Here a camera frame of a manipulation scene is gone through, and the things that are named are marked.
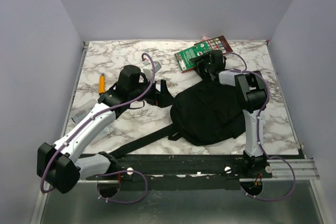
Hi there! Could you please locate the black student backpack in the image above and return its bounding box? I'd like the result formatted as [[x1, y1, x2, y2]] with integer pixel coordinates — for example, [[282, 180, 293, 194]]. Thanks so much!
[[110, 80, 246, 158]]

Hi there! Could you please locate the orange utility knife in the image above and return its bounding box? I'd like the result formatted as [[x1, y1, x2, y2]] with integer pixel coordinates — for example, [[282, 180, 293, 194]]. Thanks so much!
[[98, 73, 106, 94]]

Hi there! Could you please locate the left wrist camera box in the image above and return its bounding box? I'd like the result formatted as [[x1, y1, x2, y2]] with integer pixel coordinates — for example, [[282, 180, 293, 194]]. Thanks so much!
[[142, 60, 162, 79]]

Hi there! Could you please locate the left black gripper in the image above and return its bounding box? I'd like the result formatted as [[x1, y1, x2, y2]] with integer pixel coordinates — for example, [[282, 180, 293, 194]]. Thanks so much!
[[130, 76, 177, 108]]

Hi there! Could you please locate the dark red book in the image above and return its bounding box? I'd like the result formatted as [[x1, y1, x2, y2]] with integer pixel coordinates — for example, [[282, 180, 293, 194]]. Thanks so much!
[[194, 35, 233, 54]]

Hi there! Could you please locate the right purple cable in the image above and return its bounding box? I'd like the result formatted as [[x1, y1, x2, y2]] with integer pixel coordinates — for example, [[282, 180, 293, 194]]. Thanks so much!
[[225, 52, 297, 201]]

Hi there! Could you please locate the green book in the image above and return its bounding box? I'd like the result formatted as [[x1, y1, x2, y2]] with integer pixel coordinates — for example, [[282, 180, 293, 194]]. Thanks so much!
[[174, 41, 211, 73]]

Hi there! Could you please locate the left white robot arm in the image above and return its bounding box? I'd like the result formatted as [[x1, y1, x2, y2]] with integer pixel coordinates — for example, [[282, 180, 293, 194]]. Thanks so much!
[[37, 65, 174, 194]]

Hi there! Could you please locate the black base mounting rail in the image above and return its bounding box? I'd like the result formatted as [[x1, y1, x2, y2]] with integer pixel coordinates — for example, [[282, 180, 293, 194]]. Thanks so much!
[[87, 154, 272, 190]]

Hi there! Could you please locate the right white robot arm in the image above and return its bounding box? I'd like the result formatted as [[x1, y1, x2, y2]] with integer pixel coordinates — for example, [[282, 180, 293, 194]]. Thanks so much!
[[191, 50, 270, 178]]

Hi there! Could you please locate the clear plastic screw box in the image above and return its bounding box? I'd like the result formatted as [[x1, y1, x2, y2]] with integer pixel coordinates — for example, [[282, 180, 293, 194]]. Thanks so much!
[[70, 99, 113, 141]]

